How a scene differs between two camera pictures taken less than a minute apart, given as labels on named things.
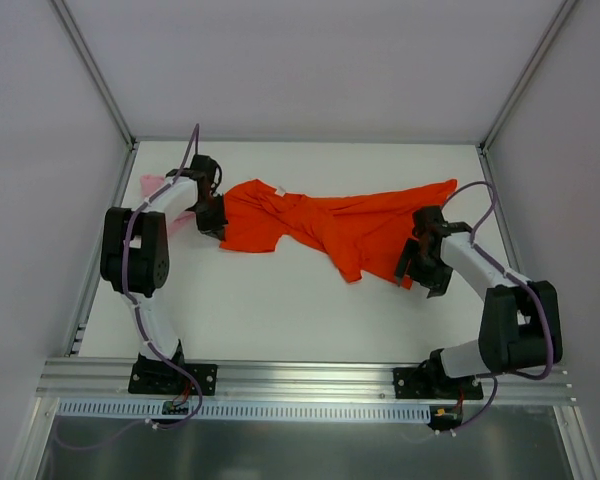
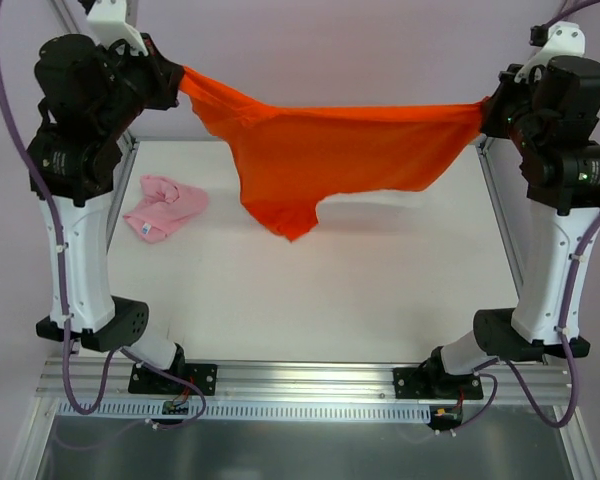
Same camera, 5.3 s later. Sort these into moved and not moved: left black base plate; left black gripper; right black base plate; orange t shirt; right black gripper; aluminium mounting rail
Moved: left black gripper; right black gripper; orange t shirt
Not moved: right black base plate; left black base plate; aluminium mounting rail
